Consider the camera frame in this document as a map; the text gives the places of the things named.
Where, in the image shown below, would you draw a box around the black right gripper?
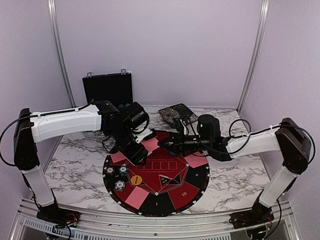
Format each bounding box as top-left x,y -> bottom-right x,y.
158,129 -> 212,157

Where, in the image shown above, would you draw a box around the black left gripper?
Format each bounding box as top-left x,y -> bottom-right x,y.
108,126 -> 148,166

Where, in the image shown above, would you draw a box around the red card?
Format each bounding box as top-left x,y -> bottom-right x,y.
141,137 -> 159,150

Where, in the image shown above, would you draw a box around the red playing card deck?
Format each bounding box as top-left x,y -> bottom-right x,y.
144,146 -> 154,155

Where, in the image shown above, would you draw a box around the red cards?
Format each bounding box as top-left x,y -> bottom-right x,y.
110,151 -> 126,163
125,187 -> 149,209
184,155 -> 208,168

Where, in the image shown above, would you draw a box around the green 50 chips seat three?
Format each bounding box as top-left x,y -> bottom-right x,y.
118,165 -> 129,176

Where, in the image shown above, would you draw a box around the orange big blind button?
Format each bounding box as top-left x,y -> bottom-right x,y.
130,175 -> 143,186

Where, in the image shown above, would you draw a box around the grey 10 chips seat two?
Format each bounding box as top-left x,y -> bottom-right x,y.
114,180 -> 126,192

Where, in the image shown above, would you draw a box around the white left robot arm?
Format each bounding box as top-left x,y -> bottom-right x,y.
1,100 -> 151,223

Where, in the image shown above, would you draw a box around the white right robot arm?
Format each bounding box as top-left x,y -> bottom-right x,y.
158,114 -> 316,224

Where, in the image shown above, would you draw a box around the black floral square plate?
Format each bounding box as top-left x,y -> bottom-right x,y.
158,103 -> 198,129

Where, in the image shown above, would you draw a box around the round red black poker mat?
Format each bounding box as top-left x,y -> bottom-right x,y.
102,130 -> 210,217

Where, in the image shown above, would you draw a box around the black poker chip case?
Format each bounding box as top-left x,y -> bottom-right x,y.
82,72 -> 133,107

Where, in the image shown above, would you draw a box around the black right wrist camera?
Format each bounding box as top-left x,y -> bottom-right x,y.
197,114 -> 221,146

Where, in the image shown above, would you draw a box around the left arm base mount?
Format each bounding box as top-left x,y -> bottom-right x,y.
36,209 -> 80,227

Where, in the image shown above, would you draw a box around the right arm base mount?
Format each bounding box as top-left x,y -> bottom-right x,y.
229,210 -> 275,229

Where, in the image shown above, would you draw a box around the aluminium front rail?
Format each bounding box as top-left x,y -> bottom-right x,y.
9,199 -> 301,240

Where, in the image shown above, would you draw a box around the left aluminium corner post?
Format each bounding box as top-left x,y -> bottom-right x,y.
47,0 -> 76,107

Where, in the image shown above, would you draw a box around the aluminium corner post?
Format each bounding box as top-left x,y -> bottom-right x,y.
47,0 -> 76,107
236,0 -> 270,115

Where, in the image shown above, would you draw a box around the right aluminium corner post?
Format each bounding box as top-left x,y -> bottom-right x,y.
236,0 -> 270,115

